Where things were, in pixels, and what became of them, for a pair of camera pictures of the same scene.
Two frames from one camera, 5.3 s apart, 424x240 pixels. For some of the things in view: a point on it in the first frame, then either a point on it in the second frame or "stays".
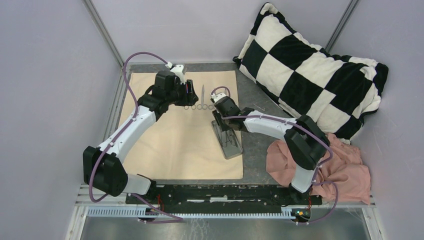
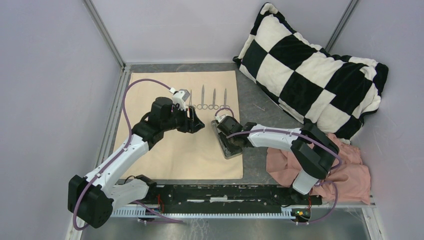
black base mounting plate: x=225 y=197 stays
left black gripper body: x=185 y=98 -> x=184 y=124
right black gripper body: x=223 y=123 -> x=229 y=144
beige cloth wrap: x=184 y=143 stays
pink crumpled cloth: x=341 y=176 stays
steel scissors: x=204 y=106 stays
